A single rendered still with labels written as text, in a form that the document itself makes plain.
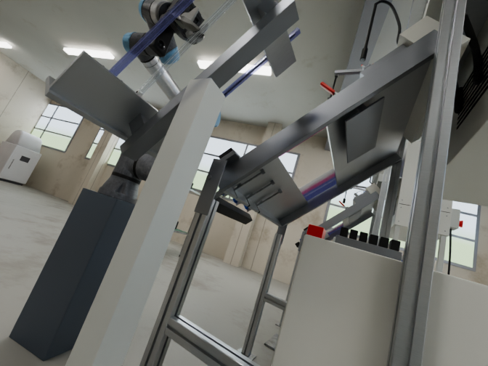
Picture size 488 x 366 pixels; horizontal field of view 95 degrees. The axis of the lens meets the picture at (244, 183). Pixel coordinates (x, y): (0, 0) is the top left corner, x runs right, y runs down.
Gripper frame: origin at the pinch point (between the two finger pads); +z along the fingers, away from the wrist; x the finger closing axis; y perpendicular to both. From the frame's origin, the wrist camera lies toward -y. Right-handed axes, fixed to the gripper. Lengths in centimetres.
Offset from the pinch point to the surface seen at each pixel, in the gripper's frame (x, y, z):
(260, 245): 386, -104, -87
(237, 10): 117, 122, -198
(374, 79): 25.3, 21.9, 35.2
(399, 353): 21, -26, 73
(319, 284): 25, -28, 57
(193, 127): -2.6, -19.6, 25.9
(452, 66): 22, 28, 49
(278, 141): 24.8, -6.2, 25.1
